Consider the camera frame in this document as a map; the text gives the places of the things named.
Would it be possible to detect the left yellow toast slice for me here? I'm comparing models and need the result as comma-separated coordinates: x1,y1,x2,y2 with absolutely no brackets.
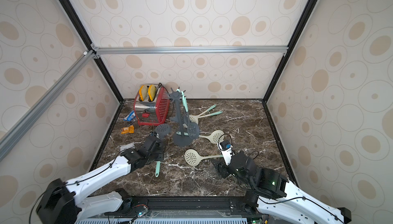
139,85,149,101

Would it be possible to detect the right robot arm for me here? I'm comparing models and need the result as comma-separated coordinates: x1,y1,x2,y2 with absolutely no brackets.
211,151,352,224

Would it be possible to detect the orange snack packet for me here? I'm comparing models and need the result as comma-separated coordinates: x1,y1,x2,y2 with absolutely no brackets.
121,125,135,135

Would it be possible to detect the grey utensil rack stand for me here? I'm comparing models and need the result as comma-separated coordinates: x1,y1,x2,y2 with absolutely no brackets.
169,88,193,147

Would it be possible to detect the right yellow toast slice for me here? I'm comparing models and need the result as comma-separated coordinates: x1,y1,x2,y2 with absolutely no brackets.
148,84,157,102

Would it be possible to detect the left aluminium rail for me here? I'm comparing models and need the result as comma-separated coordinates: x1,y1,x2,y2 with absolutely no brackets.
1,50,95,160

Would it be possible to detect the red chrome toaster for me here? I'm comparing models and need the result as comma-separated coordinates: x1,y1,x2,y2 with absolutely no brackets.
134,83,169,126

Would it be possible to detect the back aluminium rail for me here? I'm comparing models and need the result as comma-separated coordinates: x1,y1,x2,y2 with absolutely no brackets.
93,45,288,55

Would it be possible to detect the cream skimmer pile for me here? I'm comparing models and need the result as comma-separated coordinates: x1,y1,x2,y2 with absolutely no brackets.
193,104,217,117
189,110,223,124

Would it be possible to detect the aluminium rail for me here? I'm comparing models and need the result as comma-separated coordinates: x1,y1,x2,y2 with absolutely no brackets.
1,50,95,160
93,45,288,55

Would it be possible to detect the grey skimmer front side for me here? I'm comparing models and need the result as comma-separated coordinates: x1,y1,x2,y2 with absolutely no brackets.
169,89,184,126

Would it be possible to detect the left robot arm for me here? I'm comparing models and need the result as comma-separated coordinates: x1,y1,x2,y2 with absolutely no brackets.
36,136,167,224

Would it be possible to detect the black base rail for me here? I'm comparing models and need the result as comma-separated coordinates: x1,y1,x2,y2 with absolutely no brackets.
73,195,277,224

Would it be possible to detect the yellow toast slice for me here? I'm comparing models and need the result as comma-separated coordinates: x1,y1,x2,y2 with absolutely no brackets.
148,84,157,102
139,85,149,101

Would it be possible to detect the blue snack packet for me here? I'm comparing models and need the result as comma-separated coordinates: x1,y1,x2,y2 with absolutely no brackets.
123,110,136,122

